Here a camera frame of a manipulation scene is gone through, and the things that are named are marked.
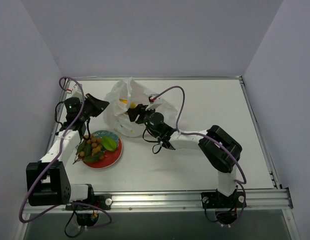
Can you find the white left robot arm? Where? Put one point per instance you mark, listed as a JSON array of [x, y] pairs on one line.
[[47, 180]]

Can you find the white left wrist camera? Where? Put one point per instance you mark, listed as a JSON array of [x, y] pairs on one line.
[[75, 91]]

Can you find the white plastic bag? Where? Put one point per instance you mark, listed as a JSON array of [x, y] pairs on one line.
[[115, 116]]

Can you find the aluminium front rail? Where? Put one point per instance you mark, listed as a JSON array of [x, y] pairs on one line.
[[190, 200]]

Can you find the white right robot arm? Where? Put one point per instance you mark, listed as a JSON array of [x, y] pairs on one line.
[[222, 151]]

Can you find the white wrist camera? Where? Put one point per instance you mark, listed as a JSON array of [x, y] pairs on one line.
[[75, 91], [154, 102]]

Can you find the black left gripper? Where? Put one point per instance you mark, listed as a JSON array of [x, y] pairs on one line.
[[92, 105]]

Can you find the fake longan bunch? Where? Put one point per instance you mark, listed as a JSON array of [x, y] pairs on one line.
[[89, 151]]

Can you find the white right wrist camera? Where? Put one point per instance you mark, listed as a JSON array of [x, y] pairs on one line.
[[154, 102]]

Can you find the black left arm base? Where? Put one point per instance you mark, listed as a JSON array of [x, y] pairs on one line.
[[88, 211]]

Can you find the green fake starfruit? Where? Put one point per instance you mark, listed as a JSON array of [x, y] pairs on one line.
[[109, 144]]

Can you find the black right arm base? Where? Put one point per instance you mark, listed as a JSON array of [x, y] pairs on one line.
[[221, 209]]

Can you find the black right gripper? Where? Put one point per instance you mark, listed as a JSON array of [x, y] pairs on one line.
[[136, 114]]

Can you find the red and teal plate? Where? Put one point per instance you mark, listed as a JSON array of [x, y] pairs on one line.
[[109, 157]]

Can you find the yellow fake mango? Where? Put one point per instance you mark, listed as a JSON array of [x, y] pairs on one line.
[[132, 104]]

